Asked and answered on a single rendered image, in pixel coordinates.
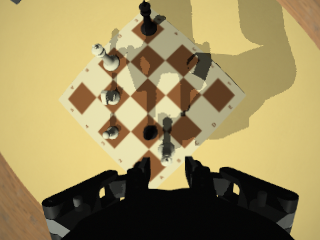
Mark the brown and cream chessboard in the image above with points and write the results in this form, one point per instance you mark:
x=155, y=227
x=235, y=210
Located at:
x=164, y=80

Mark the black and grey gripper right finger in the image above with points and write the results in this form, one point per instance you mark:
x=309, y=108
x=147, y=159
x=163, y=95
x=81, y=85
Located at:
x=269, y=200

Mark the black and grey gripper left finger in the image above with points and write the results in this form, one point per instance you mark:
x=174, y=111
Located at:
x=65, y=209

